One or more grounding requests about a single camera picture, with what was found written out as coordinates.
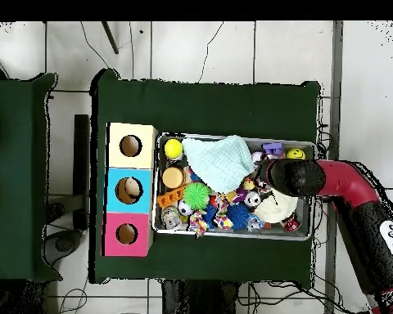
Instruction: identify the black rod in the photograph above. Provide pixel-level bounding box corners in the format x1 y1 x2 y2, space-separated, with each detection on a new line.
101 20 120 56

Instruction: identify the clear mesh bin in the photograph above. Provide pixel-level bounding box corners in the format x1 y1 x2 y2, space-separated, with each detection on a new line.
151 132 317 241

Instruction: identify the black upright panel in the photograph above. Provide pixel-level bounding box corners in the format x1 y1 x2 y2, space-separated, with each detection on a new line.
73 114 91 231

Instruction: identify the yellow tennis ball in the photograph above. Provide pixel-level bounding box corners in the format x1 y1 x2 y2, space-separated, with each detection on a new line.
164 138 184 160

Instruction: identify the green spiky rubber ball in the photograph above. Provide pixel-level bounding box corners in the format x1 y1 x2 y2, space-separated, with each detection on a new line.
183 182 213 211

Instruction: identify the blue spiky rubber ball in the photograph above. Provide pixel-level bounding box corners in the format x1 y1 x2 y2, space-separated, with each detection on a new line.
226 203 251 230

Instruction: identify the crushed drink can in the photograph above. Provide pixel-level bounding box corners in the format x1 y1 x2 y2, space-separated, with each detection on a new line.
160 205 184 231

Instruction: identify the orange plastic toy block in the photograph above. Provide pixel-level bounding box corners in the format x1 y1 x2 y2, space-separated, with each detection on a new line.
156 185 188 209

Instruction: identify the mint green waffle cloth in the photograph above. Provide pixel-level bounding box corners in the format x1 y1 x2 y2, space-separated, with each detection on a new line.
182 134 255 194

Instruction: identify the yellow smiley ball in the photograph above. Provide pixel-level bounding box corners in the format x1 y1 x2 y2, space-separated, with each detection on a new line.
286 148 306 161

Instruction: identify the cream waffle cloth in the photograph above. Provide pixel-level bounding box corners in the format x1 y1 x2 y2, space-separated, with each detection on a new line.
253 189 299 224

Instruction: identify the toy hamburger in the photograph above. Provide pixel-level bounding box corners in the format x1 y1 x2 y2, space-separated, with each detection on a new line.
161 166 186 190

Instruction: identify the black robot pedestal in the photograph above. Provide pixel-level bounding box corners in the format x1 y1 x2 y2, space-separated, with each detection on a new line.
160 279 240 314

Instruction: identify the colourful rope knot toy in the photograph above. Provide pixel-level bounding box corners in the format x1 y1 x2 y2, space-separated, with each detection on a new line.
187 209 209 238

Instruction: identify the dark green tablecloth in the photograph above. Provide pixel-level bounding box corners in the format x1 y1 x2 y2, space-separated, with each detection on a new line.
88 68 322 285
0 72 62 283

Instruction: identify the wooden box with three holes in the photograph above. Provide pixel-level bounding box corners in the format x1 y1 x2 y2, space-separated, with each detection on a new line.
101 122 159 258

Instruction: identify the grey rounded stand base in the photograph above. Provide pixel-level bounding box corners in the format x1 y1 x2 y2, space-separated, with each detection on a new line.
43 228 84 267

